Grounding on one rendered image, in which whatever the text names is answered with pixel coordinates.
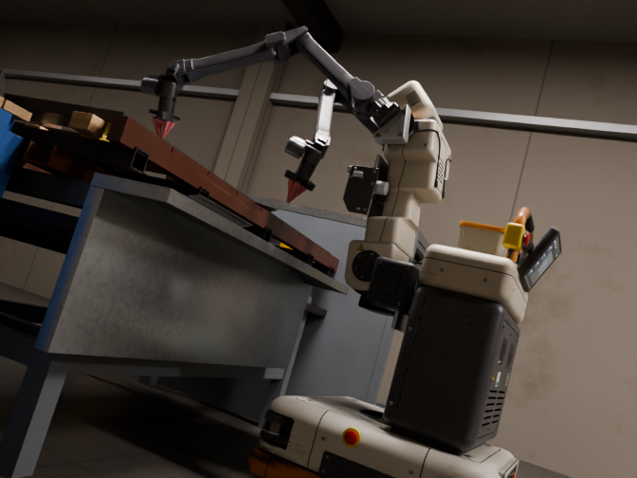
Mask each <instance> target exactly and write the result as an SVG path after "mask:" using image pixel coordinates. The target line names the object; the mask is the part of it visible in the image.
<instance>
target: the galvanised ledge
mask: <svg viewBox="0 0 637 478"><path fill-rule="evenodd" d="M90 186H94V187H99V188H103V189H106V190H108V191H110V192H112V193H115V194H117V195H119V196H122V197H124V198H126V199H128V200H130V201H132V202H134V203H137V204H138V205H140V206H142V207H144V208H146V209H148V210H150V211H154V212H156V213H158V214H160V215H162V216H164V217H167V218H169V219H171V220H173V221H174V222H176V223H178V224H180V225H183V226H185V227H187V228H189V229H191V230H194V231H197V232H199V233H201V234H203V235H205V236H207V237H208V238H210V239H213V240H215V241H217V242H219V243H221V244H223V245H225V246H228V247H230V248H233V249H235V250H237V251H239V252H242V253H243V254H245V255H247V256H249V257H251V258H253V259H255V260H258V261H260V262H262V263H264V264H266V265H268V266H270V267H274V268H276V269H277V270H279V271H281V272H283V273H285V274H288V275H290V276H292V277H294V278H296V279H298V280H300V281H303V282H305V283H307V284H309V285H312V286H316V287H319V288H323V289H327V290H331V291H335V292H338V293H342V294H345V295H348V292H349V289H350V288H349V287H348V286H346V285H344V284H342V283H340V282H338V281H336V280H335V279H333V278H331V277H329V276H327V275H326V274H324V273H322V272H320V271H319V270H317V269H315V268H313V267H311V266H309V265H307V264H305V263H304V262H303V261H301V260H299V259H297V258H295V257H294V256H292V255H290V254H288V253H287V252H285V251H283V250H281V249H279V248H277V247H275V246H273V245H271V244H270V243H268V242H266V241H265V240H263V239H262V238H260V237H258V236H256V235H255V234H253V233H251V232H249V231H247V230H245V229H243V228H241V227H239V226H238V225H236V224H234V223H232V222H230V221H229V220H227V219H226V218H224V217H223V216H221V215H219V214H217V213H215V212H214V211H211V210H209V209H207V208H206V207H204V206H202V205H200V204H199V203H197V202H195V201H193V200H191V199H190V198H188V197H187V196H185V195H183V194H182V193H179V192H177V191H175V190H174V189H172V188H167V187H162V186H158V185H154V184H149V183H145V182H140V181H135V180H131V179H127V178H122V177H117V176H113V175H105V174H100V173H96V172H95V173H94V176H93V178H92V181H91V184H90Z"/></svg>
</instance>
